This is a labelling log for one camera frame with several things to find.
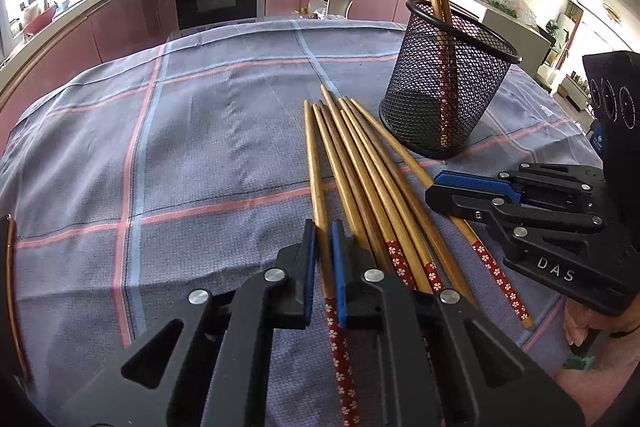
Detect person's right forearm pink sleeve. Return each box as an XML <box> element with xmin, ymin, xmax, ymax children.
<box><xmin>552</xmin><ymin>354</ymin><xmax>640</xmax><ymax>427</ymax></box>

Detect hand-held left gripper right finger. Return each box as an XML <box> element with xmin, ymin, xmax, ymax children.
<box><xmin>331</xmin><ymin>219</ymin><xmax>586</xmax><ymax>427</ymax></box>

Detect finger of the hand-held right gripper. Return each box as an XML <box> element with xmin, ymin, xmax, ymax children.
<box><xmin>434</xmin><ymin>163</ymin><xmax>607</xmax><ymax>204</ymax></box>
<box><xmin>425</xmin><ymin>185</ymin><xmax>627</xmax><ymax>259</ymax></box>

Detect person's right hand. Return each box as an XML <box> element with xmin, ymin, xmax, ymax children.
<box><xmin>564</xmin><ymin>299</ymin><xmax>610</xmax><ymax>352</ymax></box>

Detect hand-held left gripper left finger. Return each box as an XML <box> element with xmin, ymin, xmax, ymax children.
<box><xmin>57</xmin><ymin>219</ymin><xmax>318</xmax><ymax>427</ymax></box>

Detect grey plaid tablecloth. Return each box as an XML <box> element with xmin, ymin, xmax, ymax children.
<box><xmin>0</xmin><ymin>19</ymin><xmax>601</xmax><ymax>427</ymax></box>

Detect black mesh utensil holder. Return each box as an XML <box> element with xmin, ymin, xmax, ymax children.
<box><xmin>378</xmin><ymin>0</ymin><xmax>522</xmax><ymax>159</ymax></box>

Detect dark copper-rimmed object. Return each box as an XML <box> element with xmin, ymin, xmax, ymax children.
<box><xmin>0</xmin><ymin>214</ymin><xmax>32</xmax><ymax>383</ymax></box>

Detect pink lower kitchen cabinets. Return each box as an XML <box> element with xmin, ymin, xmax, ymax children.
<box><xmin>0</xmin><ymin>0</ymin><xmax>176</xmax><ymax>148</ymax></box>

